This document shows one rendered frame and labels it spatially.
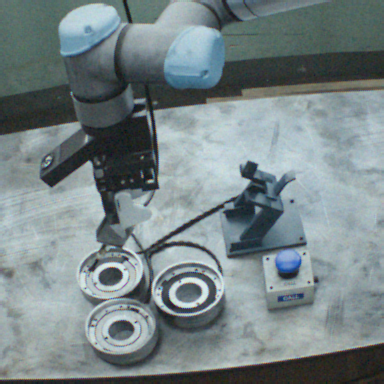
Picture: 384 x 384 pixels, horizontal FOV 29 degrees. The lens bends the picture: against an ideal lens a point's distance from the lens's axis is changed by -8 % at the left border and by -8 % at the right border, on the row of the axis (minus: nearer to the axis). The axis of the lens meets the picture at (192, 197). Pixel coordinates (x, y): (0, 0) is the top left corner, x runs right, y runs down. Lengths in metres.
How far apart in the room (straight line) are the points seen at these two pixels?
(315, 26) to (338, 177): 1.50
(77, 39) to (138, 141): 0.19
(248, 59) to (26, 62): 0.83
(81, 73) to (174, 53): 0.12
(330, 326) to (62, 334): 0.41
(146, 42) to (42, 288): 0.52
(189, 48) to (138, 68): 0.06
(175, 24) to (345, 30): 1.97
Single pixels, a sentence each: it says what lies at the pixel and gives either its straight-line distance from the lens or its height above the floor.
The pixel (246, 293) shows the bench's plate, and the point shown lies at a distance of 1.17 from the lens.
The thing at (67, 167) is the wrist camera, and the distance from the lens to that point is 1.02.
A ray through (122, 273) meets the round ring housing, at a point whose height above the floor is 0.82.
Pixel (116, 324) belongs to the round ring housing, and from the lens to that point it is 1.14.
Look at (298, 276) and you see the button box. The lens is 1.13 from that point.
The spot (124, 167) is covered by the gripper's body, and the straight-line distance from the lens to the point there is 0.99.
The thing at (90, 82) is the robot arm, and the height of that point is 1.21.
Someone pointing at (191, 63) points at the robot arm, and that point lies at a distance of 0.84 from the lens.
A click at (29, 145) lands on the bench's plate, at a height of 0.80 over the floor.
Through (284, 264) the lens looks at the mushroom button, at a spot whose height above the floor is 0.87.
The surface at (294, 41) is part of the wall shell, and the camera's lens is 2.81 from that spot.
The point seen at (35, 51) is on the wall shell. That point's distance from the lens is 2.81.
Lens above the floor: 1.72
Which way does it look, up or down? 44 degrees down
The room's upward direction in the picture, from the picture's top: 10 degrees counter-clockwise
